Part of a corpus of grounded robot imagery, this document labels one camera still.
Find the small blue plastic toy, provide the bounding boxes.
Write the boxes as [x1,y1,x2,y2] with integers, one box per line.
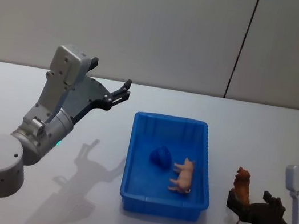
[147,143,174,171]

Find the brown toy rooster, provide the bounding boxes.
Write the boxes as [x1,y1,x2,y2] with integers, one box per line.
[230,165,258,208]

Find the pink toy pig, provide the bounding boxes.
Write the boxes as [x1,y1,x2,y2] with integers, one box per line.
[167,155,198,196]

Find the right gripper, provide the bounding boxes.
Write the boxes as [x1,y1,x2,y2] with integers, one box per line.
[223,184,297,224]

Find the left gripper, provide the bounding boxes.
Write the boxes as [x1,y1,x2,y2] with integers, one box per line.
[58,68,134,140]

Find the blue plastic bin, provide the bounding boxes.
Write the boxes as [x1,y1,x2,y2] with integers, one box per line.
[116,108,224,224]

